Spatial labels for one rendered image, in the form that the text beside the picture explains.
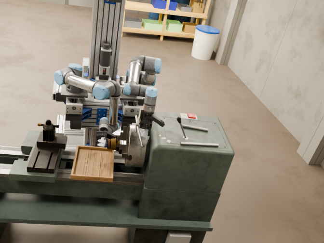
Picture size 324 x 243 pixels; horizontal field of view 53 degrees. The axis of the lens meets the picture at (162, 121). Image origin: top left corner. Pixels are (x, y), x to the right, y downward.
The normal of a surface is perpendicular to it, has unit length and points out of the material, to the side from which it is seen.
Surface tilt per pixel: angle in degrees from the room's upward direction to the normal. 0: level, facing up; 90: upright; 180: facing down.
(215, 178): 90
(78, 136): 0
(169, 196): 90
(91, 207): 0
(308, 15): 90
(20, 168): 0
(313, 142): 90
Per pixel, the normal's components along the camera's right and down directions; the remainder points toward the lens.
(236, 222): 0.18, -0.84
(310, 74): -0.96, -0.04
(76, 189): 0.10, 0.54
